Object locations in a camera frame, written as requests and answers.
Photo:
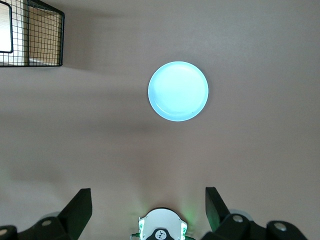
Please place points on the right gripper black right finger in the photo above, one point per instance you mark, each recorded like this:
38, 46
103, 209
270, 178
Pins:
225, 225

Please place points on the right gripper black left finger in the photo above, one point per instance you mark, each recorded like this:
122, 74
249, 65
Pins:
72, 220

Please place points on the light blue round plate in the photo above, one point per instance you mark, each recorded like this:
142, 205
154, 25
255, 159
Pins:
178, 91

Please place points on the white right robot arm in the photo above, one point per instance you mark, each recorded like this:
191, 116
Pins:
162, 222

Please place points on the brown table cover cloth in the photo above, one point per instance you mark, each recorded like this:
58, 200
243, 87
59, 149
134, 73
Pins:
75, 150

